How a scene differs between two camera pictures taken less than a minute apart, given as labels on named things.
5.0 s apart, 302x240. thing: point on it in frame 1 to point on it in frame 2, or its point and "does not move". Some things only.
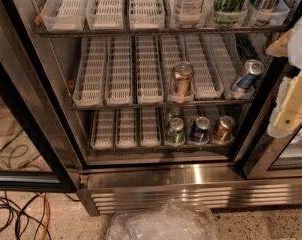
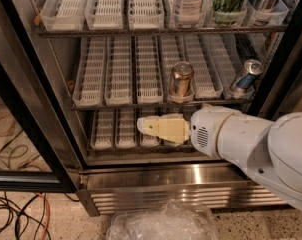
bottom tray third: (150, 126) does not move
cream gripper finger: (280, 47) to (172, 116)
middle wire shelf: (142, 106) does not move
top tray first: (65, 8) does not move
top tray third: (146, 7) does not move
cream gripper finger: (296, 106) to (170, 126)
